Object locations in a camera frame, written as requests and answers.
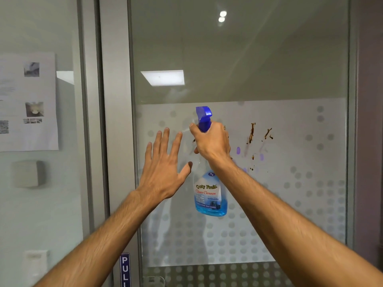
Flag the person's left hand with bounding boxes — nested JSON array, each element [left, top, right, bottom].
[[137, 127, 193, 204]]

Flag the person's right hand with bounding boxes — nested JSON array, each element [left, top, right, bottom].
[[189, 121, 233, 165]]

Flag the blue glass cleaner spray bottle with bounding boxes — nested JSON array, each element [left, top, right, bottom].
[[190, 106, 228, 217]]

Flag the person's right forearm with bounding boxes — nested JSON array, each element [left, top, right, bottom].
[[208, 157, 383, 287]]

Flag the person's left forearm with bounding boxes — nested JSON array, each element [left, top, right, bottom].
[[32, 188, 169, 287]]

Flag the rectangular ceiling light panel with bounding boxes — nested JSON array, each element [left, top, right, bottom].
[[140, 70, 185, 86]]

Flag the blue door sign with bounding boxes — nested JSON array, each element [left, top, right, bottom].
[[120, 253, 131, 287]]

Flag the glass door with dotted film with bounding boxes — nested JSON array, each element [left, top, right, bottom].
[[128, 0, 356, 287]]

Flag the white paper notice with photos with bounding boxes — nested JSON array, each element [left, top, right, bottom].
[[0, 51, 59, 152]]

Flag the grey metal door frame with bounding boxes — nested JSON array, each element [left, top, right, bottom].
[[76, 0, 142, 287]]

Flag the grey wall box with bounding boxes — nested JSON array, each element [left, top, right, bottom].
[[11, 160, 46, 189]]

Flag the white wall switch plate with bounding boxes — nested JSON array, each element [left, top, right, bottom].
[[23, 250, 50, 283]]

